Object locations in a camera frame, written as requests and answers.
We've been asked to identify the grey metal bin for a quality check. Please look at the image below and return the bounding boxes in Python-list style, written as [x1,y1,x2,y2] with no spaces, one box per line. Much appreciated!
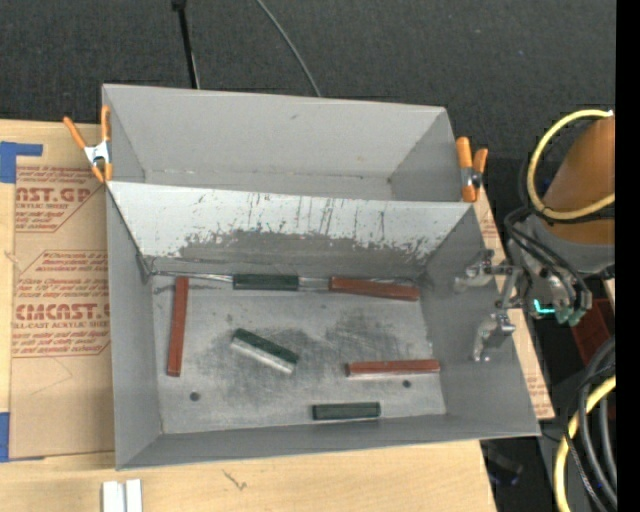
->
[101,83,543,471]

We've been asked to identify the red-brown flat block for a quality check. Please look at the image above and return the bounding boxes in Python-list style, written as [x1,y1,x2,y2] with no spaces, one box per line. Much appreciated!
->
[327,275,422,303]
[166,276,191,378]
[344,358,442,378]

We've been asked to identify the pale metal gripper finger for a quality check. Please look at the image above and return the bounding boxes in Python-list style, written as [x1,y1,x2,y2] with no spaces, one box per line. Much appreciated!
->
[453,251,497,295]
[471,312,517,364]

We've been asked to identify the dark green flat block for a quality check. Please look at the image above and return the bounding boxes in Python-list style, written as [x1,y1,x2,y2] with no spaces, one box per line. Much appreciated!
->
[311,400,383,422]
[231,273,300,292]
[229,327,301,376]

